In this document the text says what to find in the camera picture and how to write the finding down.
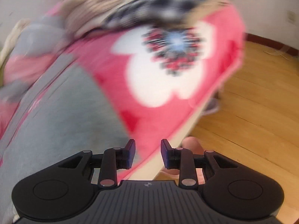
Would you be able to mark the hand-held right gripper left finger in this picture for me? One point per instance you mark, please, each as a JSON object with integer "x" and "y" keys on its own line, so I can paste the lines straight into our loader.
{"x": 130, "y": 154}

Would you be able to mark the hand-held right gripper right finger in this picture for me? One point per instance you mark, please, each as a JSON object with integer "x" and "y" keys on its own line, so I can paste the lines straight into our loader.
{"x": 165, "y": 154}

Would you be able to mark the grey sweatpants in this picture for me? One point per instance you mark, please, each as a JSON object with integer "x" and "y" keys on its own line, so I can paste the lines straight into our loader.
{"x": 58, "y": 121}

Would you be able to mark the grey shoe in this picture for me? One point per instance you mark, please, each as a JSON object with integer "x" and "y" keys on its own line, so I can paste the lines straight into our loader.
{"x": 211, "y": 107}

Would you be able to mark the pink flower printed blanket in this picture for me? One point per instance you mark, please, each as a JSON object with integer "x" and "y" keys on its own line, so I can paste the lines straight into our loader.
{"x": 163, "y": 74}

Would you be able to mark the pink checked folded cloth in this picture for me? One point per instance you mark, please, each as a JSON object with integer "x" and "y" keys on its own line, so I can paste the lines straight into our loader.
{"x": 93, "y": 11}

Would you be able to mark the pink floral quilt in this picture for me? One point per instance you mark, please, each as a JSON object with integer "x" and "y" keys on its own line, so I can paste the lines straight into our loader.
{"x": 28, "y": 42}

